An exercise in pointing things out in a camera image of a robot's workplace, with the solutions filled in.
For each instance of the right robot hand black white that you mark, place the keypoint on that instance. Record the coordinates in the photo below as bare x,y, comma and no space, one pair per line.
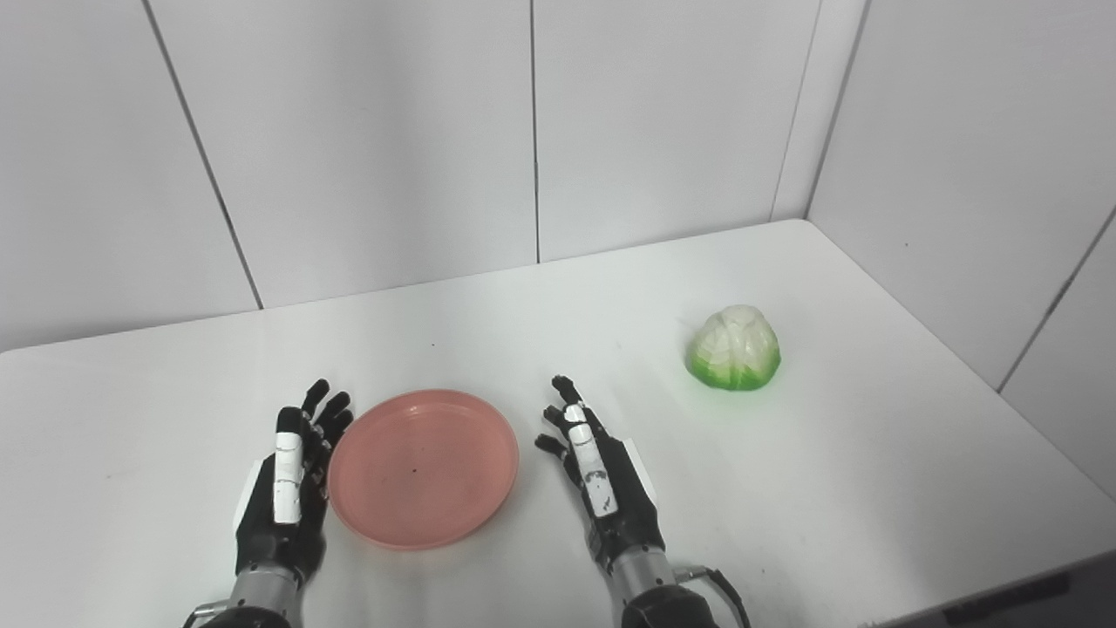
610,497

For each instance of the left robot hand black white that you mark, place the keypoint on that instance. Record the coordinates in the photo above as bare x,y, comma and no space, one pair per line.
283,515

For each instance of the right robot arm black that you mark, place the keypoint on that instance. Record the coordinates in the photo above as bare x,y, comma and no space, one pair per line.
658,593

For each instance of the green white cabbage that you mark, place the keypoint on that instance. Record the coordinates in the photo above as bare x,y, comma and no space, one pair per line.
734,347

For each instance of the pink plate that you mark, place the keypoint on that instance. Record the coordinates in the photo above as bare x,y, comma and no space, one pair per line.
425,468

